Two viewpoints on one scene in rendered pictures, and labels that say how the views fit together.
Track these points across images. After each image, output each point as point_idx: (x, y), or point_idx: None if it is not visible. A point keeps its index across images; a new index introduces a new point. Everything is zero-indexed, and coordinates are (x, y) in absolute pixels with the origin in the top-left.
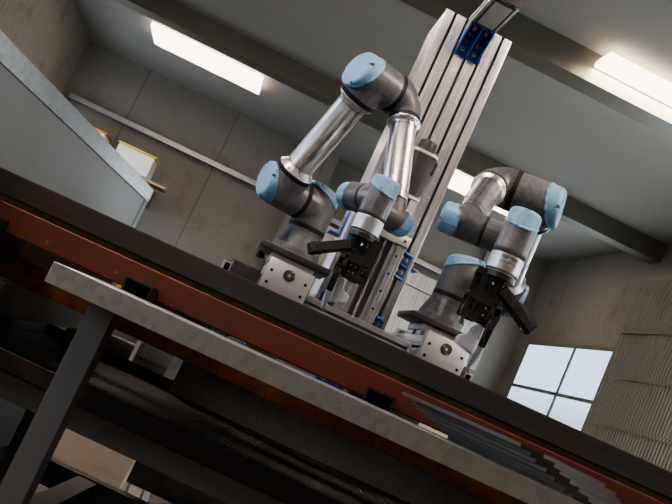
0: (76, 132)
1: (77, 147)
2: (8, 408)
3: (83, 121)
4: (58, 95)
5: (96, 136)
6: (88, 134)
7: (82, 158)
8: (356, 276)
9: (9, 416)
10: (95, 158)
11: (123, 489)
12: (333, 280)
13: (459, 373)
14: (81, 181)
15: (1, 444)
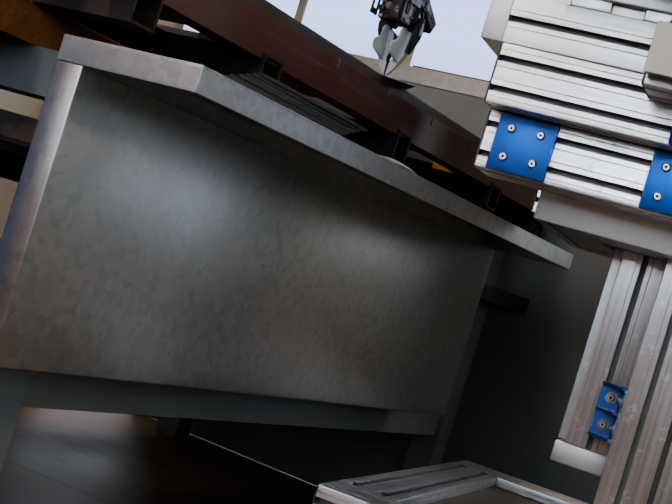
0: (416, 82)
1: (431, 95)
2: (500, 402)
3: (422, 71)
4: (360, 58)
5: (462, 81)
6: (443, 81)
7: (450, 105)
8: (376, 11)
9: (512, 417)
10: (482, 102)
11: (530, 483)
12: (378, 34)
13: (483, 28)
14: (468, 127)
15: (520, 460)
